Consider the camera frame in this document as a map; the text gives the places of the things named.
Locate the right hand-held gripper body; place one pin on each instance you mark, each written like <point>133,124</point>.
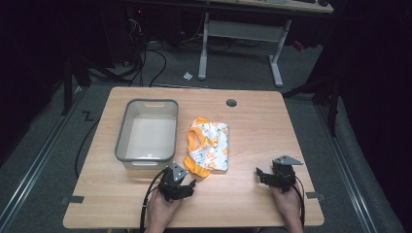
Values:
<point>283,176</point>

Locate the person's left hand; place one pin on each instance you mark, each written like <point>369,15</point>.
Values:
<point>162,210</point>

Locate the grey tape piece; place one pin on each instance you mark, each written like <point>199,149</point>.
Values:
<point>75,199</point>
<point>315,195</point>

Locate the white crumpled paper scrap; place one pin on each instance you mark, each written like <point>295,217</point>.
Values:
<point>188,76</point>

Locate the orange and white patterned cloth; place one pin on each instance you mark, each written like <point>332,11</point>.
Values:
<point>209,147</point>

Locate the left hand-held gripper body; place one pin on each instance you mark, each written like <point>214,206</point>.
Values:
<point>171,187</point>

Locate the white plastic basin grey rim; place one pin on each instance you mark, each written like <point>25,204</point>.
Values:
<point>149,136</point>

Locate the desk with white metal legs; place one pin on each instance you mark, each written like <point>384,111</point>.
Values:
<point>243,30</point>

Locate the metal floor rail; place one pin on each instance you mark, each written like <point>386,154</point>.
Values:
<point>35,165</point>
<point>346,174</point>

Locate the black metal stand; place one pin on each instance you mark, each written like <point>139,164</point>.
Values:
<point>67,87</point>
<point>332,106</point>

